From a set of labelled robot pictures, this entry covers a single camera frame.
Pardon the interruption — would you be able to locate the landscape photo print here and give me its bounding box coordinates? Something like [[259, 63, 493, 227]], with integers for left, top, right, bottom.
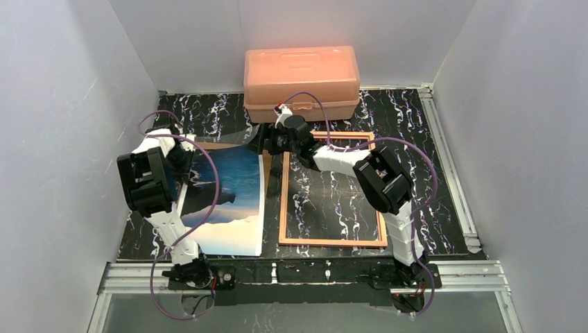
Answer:
[[180, 152, 265, 257]]

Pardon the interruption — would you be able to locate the pink wooden picture frame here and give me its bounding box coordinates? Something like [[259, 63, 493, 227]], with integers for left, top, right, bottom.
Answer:
[[278, 153, 388, 248]]

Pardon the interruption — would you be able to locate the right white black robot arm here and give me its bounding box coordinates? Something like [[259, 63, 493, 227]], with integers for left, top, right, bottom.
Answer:
[[246, 116, 424, 266]]

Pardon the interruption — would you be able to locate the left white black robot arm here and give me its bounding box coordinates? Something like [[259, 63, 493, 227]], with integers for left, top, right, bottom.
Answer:
[[116, 128, 206, 282]]

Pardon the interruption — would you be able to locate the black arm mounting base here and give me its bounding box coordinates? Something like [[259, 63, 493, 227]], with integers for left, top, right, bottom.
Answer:
[[160, 256, 442, 309]]

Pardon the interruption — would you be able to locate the brown cardboard backing board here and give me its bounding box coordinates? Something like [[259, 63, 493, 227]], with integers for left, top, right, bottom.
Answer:
[[200, 142, 271, 197]]

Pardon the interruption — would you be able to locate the orange plastic storage box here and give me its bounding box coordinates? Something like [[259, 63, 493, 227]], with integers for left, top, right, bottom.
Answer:
[[243, 46, 361, 123]]

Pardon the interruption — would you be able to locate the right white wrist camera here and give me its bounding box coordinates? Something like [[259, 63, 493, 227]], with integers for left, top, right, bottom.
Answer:
[[274, 103, 293, 126]]

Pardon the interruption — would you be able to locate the aluminium front rail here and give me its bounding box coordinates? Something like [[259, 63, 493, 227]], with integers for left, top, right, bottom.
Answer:
[[98, 260, 510, 293]]

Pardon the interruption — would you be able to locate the aluminium rail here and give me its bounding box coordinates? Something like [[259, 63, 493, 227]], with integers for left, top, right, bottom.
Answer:
[[98, 260, 510, 293], [417, 83, 482, 254]]

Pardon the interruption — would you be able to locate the aluminium right side rail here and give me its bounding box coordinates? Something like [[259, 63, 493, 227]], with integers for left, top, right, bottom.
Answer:
[[417, 83, 482, 254]]

